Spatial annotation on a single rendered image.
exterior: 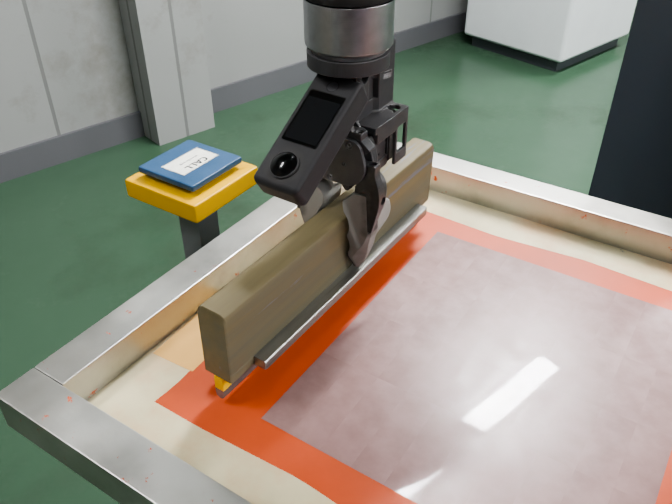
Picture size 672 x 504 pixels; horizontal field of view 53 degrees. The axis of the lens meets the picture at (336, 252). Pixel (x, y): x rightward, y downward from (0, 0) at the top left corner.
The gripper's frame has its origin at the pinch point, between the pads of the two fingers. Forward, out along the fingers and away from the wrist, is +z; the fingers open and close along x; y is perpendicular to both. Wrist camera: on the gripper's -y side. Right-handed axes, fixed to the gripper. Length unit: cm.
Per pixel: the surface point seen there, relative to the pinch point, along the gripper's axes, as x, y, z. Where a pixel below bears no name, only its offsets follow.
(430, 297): -8.4, 5.2, 5.8
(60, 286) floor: 143, 51, 101
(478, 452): -20.5, -10.3, 5.8
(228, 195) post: 25.0, 11.7, 7.5
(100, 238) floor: 154, 77, 101
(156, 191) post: 31.9, 5.6, 6.0
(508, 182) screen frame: -8.1, 26.6, 2.4
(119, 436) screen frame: 2.5, -26.6, 2.2
